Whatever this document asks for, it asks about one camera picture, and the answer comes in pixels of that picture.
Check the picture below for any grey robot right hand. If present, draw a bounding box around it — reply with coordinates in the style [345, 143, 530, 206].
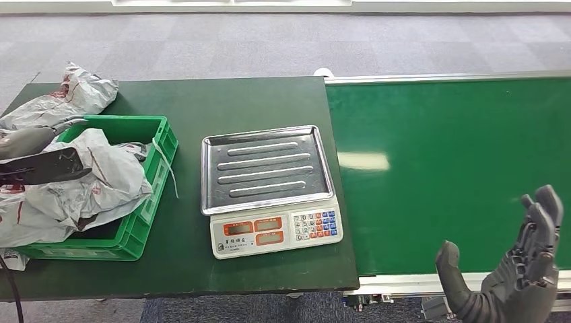
[434, 184, 564, 323]

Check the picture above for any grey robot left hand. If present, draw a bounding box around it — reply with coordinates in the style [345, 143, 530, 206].
[0, 116, 88, 162]

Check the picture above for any grey mailer package red print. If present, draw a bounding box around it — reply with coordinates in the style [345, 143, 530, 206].
[0, 62, 119, 131]

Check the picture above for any small white printed bag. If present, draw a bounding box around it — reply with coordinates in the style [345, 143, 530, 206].
[0, 248, 30, 271]

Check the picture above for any green plastic crate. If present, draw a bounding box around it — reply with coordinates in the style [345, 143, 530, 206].
[13, 114, 179, 262]

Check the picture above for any white scale with steel tray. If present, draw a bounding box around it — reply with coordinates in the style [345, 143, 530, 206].
[201, 124, 344, 260]

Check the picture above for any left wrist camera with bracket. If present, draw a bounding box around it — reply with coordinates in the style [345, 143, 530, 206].
[0, 147, 92, 186]

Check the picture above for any white plastic strap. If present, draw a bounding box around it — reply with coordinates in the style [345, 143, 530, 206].
[152, 138, 179, 199]

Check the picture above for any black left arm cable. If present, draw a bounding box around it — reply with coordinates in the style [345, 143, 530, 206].
[0, 256, 24, 323]

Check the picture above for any green conveyor belt aluminium frame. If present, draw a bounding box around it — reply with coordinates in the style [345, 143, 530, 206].
[324, 70, 571, 313]

